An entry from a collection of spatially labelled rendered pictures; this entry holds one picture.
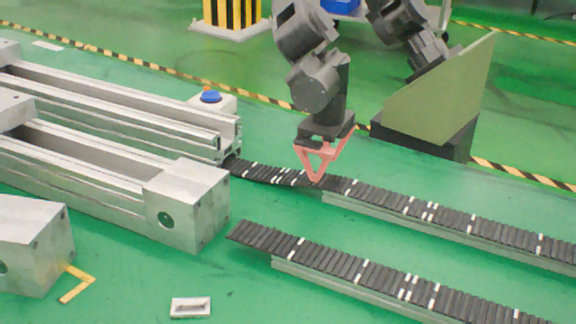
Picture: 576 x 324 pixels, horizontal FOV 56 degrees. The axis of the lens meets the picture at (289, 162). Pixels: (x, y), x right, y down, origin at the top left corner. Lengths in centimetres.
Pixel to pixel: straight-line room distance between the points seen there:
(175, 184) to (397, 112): 55
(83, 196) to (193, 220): 22
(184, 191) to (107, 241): 16
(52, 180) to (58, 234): 17
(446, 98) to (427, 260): 39
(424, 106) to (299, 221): 40
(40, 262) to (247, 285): 28
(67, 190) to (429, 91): 70
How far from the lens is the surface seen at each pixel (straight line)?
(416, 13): 120
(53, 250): 82
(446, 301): 76
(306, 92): 77
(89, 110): 113
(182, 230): 82
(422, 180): 104
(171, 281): 80
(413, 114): 117
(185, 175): 84
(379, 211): 92
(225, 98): 117
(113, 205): 89
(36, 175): 99
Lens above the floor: 133
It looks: 31 degrees down
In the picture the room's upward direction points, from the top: 2 degrees clockwise
